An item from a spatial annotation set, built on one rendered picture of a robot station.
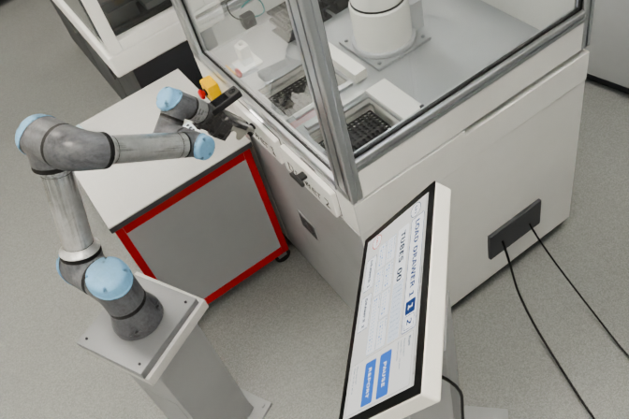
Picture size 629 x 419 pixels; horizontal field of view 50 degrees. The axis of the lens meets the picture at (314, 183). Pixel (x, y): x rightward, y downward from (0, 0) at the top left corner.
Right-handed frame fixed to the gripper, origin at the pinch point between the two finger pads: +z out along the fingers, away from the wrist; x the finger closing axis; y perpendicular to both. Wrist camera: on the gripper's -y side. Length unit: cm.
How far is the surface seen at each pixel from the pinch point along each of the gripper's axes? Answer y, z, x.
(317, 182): -2.1, -0.2, 39.1
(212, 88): 0.2, 1.6, -29.4
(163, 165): 32.4, -4.1, -23.6
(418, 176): -20, 18, 55
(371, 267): 1, -12, 79
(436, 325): -6, -29, 110
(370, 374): 13, -26, 103
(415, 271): -10, -24, 96
